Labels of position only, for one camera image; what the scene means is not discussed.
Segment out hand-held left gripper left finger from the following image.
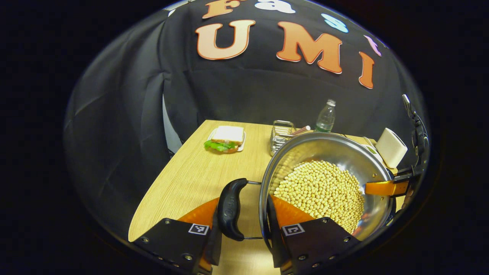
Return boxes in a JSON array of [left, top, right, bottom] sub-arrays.
[[132, 197, 224, 275]]

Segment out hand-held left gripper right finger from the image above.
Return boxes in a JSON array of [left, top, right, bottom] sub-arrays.
[[266, 195, 361, 275]]

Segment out steel pot with black handle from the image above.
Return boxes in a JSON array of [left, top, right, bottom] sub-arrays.
[[217, 133, 398, 245]]

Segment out white toaster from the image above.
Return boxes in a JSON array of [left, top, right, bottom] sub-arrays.
[[375, 128, 408, 169]]

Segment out white divided dish with beans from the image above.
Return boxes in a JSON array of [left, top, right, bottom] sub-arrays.
[[363, 143, 384, 163]]

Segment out pile of soybeans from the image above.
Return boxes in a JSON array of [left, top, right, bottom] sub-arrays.
[[273, 160, 365, 234]]

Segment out clear plastic water bottle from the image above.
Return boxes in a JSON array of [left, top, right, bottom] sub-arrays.
[[314, 99, 337, 133]]

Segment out sandwich with lettuce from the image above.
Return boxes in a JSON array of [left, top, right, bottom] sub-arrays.
[[204, 126, 245, 153]]

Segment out black backdrop cloth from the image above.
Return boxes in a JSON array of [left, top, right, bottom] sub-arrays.
[[63, 0, 428, 237]]

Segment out small wire basket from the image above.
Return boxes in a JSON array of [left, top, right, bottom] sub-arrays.
[[270, 120, 296, 156]]

